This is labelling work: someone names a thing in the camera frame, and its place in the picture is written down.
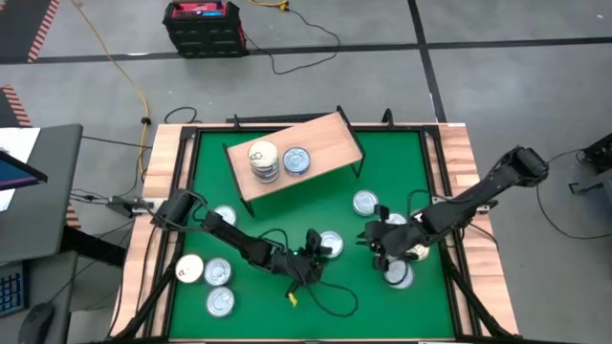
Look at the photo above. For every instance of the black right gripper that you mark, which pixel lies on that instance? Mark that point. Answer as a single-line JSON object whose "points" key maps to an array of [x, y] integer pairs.
{"points": [[397, 236]]}

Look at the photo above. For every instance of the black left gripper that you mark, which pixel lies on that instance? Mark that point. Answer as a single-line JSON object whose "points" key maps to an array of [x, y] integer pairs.
{"points": [[299, 267]]}

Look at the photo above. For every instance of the silver lid tuna can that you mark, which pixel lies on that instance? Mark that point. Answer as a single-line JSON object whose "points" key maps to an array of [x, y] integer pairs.
{"points": [[397, 219], [220, 301], [365, 203], [217, 271], [228, 213]]}

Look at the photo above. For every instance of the red albacore tuna can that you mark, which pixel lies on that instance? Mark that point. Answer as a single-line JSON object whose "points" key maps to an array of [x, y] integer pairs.
{"points": [[400, 277]]}

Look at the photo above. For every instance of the pink blue label tuna can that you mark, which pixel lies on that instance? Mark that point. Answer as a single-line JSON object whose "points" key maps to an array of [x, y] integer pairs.
{"points": [[264, 171], [263, 153], [266, 180]]}

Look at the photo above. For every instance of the pale lid tuna can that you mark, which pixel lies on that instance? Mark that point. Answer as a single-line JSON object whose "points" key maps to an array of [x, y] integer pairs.
{"points": [[189, 268]]}

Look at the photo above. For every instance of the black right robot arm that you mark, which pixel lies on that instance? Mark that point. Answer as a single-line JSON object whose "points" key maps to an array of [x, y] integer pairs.
{"points": [[478, 191]]}

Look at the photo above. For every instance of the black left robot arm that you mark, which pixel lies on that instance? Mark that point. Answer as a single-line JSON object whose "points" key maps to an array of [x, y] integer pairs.
{"points": [[239, 241]]}

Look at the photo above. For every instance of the wooden shelf with black legs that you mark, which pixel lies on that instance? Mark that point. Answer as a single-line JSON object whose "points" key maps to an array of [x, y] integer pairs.
{"points": [[330, 138]]}

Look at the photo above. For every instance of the gold lid tuna can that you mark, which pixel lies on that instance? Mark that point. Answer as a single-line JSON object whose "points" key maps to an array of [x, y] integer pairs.
{"points": [[421, 253]]}

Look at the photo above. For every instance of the green table mat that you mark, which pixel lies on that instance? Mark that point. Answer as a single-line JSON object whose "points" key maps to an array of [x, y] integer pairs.
{"points": [[334, 310]]}

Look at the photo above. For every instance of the black equipment stand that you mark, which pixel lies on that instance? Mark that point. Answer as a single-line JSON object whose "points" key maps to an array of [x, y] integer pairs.
{"points": [[597, 162]]}

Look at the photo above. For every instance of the grey desk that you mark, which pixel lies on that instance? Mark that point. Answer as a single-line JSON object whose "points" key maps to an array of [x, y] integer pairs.
{"points": [[57, 200]]}

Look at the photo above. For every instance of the black computer mouse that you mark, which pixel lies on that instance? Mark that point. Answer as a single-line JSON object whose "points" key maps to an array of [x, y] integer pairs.
{"points": [[36, 322]]}

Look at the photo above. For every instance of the laptop screen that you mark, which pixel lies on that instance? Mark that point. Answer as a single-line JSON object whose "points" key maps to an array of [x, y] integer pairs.
{"points": [[19, 174]]}

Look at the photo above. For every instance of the black keyboard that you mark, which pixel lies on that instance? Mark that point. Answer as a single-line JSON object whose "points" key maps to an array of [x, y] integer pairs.
{"points": [[9, 294]]}

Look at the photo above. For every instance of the white paper sheet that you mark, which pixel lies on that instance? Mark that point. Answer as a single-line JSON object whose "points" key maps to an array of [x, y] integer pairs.
{"points": [[19, 143]]}

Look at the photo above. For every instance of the black table frame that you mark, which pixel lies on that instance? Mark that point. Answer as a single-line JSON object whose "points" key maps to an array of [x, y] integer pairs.
{"points": [[474, 296]]}

